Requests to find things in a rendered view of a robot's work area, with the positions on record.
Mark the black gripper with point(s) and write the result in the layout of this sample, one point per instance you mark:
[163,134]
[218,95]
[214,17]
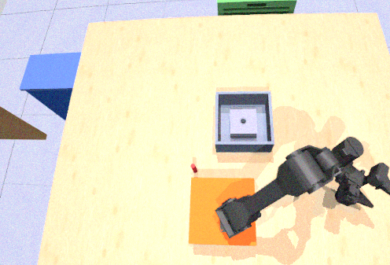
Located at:
[377,177]

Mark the white square plate with hole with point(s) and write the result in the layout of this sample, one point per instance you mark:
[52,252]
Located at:
[243,123]

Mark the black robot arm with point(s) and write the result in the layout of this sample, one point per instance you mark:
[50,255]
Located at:
[307,169]

